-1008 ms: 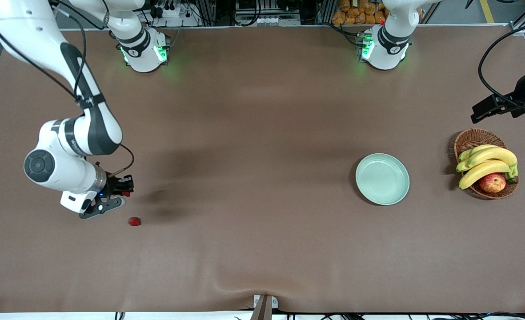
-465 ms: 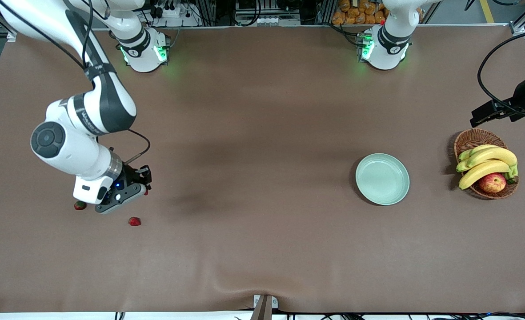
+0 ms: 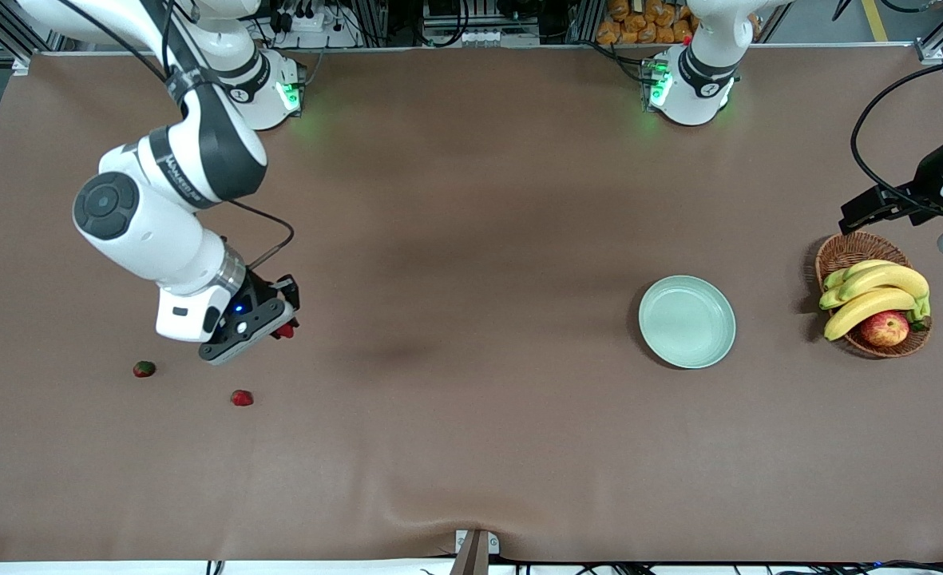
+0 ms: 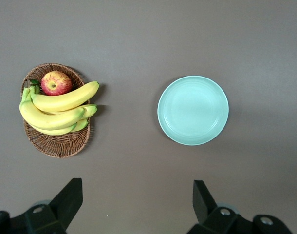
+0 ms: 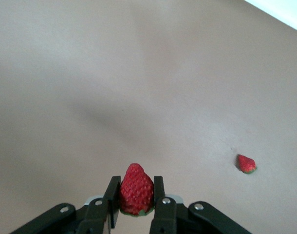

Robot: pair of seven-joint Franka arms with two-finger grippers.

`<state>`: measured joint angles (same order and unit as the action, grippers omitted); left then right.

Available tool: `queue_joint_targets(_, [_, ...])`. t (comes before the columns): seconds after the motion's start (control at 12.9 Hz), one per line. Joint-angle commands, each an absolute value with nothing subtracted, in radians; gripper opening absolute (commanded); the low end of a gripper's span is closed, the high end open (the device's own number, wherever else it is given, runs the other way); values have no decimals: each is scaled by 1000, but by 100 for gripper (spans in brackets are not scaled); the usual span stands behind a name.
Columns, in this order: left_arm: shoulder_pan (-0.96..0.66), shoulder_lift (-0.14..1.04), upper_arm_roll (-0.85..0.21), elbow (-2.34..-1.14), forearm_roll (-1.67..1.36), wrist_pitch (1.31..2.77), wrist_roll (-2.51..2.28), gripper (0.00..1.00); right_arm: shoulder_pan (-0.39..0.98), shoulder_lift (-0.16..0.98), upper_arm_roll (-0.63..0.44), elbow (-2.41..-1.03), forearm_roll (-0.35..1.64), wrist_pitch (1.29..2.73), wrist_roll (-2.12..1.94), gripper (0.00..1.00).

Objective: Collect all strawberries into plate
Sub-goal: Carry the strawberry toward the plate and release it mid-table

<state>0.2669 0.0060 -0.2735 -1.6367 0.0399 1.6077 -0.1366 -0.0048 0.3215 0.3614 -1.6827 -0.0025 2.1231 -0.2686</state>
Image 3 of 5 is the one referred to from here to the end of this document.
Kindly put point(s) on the brown wicker basket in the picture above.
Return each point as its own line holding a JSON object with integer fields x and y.
{"x": 854, "y": 247}

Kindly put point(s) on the red strawberry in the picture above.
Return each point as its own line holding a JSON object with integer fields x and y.
{"x": 241, "y": 398}
{"x": 285, "y": 331}
{"x": 144, "y": 369}

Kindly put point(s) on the red apple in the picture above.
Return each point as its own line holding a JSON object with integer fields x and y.
{"x": 885, "y": 329}

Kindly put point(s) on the small greenish banana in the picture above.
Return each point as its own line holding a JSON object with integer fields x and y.
{"x": 834, "y": 279}
{"x": 829, "y": 300}

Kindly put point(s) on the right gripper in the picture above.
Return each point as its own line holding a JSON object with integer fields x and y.
{"x": 261, "y": 289}

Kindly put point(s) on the white socket strip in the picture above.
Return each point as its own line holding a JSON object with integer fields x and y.
{"x": 495, "y": 37}

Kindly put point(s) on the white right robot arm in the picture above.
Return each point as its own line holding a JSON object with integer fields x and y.
{"x": 144, "y": 231}

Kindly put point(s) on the brown table mat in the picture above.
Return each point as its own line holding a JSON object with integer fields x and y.
{"x": 471, "y": 439}

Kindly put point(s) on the pale green round plate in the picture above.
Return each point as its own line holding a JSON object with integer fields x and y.
{"x": 687, "y": 322}

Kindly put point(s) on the large yellow banana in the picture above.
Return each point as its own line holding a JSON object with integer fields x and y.
{"x": 862, "y": 311}
{"x": 890, "y": 278}

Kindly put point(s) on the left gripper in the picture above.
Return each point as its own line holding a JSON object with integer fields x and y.
{"x": 924, "y": 183}

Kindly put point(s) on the metal clamp bracket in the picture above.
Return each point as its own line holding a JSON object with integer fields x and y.
{"x": 493, "y": 543}

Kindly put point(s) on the bag of orange bread rolls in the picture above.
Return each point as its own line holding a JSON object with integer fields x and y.
{"x": 639, "y": 24}

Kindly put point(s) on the white power strip with plugs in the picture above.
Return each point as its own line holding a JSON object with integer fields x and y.
{"x": 303, "y": 20}

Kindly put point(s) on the grey camera stand post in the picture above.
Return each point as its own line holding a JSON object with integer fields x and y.
{"x": 471, "y": 559}

